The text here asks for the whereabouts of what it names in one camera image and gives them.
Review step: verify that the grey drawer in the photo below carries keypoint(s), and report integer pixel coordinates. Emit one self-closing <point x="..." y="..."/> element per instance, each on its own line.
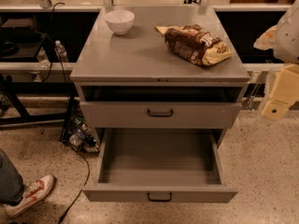
<point x="159" y="166"/>
<point x="160" y="115"/>

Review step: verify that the grey drawer cabinet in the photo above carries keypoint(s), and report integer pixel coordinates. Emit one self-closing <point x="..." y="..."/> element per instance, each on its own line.
<point x="138" y="66"/>

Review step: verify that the snack bags on floor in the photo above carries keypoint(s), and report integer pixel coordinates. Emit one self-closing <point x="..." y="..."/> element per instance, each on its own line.
<point x="80" y="136"/>

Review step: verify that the white bowl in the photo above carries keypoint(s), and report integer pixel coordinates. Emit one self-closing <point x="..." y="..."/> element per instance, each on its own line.
<point x="120" y="21"/>

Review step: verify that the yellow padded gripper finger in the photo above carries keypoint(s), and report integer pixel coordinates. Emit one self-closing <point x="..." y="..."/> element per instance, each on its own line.
<point x="284" y="92"/>

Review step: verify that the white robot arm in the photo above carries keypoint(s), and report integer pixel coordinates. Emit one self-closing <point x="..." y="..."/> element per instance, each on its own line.
<point x="283" y="39"/>

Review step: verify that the brown yellow chip bag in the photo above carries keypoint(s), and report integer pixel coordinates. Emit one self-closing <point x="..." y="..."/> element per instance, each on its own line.
<point x="194" y="44"/>

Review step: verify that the grey top drawer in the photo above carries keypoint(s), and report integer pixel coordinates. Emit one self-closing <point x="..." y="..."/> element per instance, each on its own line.
<point x="160" y="115"/>

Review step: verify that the clear water bottle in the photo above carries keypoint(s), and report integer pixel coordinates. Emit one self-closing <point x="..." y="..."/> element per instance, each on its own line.
<point x="61" y="52"/>

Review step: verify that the blue jeans leg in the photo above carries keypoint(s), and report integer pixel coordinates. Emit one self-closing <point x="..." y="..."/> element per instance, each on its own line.
<point x="11" y="183"/>

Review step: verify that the white red sneaker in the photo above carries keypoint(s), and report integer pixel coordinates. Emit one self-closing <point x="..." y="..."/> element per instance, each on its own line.
<point x="33" y="193"/>

